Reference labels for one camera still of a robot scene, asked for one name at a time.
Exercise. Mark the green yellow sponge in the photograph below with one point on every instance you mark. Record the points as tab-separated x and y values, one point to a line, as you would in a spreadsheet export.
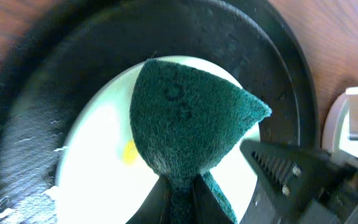
184	121

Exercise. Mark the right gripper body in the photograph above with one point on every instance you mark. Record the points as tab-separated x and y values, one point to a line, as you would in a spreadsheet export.
343	199

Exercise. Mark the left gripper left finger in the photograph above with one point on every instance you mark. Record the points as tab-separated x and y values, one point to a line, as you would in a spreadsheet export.
156	207

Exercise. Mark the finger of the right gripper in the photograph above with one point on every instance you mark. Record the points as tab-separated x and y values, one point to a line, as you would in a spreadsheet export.
272	162

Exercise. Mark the white pink plate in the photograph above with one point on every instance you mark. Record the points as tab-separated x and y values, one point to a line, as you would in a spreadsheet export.
333	124

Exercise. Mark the mint plate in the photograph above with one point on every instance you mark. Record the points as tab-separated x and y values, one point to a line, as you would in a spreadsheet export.
102	178

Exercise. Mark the black round tray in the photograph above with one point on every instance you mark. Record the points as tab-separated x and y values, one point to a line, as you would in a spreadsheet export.
68	55

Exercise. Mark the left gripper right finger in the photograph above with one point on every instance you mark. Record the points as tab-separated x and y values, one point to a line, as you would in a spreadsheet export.
205	208

